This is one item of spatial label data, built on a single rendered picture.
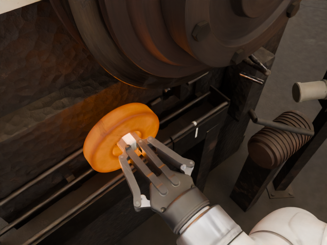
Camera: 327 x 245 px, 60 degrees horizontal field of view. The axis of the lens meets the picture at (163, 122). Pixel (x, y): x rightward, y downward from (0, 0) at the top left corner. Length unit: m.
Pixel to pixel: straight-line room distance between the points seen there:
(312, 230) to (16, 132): 0.52
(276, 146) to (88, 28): 0.73
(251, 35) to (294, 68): 1.65
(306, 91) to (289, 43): 1.44
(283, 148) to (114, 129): 0.63
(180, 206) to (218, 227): 0.06
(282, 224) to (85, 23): 0.43
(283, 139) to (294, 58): 1.28
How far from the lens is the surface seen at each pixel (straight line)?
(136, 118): 0.50
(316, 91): 0.93
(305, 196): 1.55
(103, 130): 0.49
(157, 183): 0.47
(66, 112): 0.57
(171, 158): 0.50
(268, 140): 0.97
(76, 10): 0.35
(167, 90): 0.74
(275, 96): 1.89
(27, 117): 0.58
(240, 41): 0.46
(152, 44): 0.39
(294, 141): 1.02
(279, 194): 1.49
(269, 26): 0.50
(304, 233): 0.53
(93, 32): 0.38
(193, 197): 0.45
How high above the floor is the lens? 1.28
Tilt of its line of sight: 52 degrees down
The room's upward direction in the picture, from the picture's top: straight up
